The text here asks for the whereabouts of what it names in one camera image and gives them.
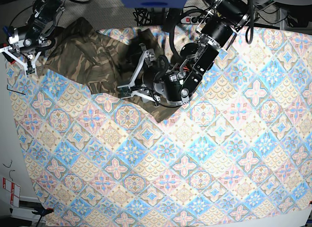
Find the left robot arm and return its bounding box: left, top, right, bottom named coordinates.
left=128, top=0, right=254, bottom=108

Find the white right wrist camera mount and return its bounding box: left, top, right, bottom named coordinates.
left=0, top=46, right=41, bottom=76

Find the patterned tablecloth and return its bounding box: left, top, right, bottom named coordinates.
left=5, top=29, right=312, bottom=227

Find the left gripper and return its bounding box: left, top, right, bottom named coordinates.
left=146, top=55, right=180, bottom=105

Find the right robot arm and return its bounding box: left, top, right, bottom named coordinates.
left=5, top=0, right=65, bottom=57

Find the black clamp lower left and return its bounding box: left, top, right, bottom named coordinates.
left=32, top=207, right=54, bottom=227

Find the camouflage T-shirt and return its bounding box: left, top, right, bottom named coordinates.
left=43, top=17, right=181, bottom=123

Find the red white label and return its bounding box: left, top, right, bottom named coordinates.
left=0, top=177, right=20, bottom=208

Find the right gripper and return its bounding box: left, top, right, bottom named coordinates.
left=7, top=27, right=53, bottom=57

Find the white power strip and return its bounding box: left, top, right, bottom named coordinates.
left=180, top=16, right=206, bottom=25

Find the black orange clamp upper left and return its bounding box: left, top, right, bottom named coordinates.
left=0, top=26, right=17, bottom=65

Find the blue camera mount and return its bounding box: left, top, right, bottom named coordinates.
left=121, top=0, right=187, bottom=8

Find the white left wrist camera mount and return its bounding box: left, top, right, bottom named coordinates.
left=117, top=43, right=160, bottom=107

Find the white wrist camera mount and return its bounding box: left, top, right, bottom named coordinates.
left=117, top=43, right=160, bottom=107
left=0, top=46, right=41, bottom=76

